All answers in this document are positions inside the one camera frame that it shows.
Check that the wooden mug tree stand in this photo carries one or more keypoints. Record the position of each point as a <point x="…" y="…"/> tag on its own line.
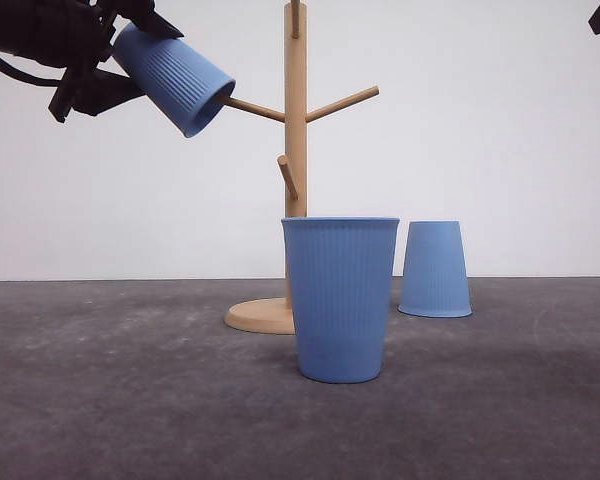
<point x="274" y="315"/>

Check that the blue ribbed cup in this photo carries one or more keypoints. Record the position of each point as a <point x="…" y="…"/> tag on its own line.
<point x="191" y="87"/>
<point x="341" y="270"/>
<point x="435" y="282"/>

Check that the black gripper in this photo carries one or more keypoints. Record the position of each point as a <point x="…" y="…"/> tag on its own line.
<point x="72" y="33"/>

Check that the blue ribbed cup front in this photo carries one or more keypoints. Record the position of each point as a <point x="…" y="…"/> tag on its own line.
<point x="341" y="270"/>

